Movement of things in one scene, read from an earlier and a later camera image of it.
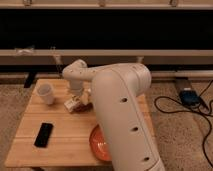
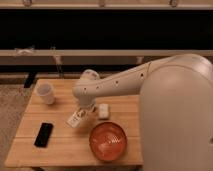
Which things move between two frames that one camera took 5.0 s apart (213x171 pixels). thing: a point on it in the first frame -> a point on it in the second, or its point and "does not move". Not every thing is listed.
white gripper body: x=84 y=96 -> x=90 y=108
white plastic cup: x=45 y=90 does not move
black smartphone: x=43 y=136 does not move
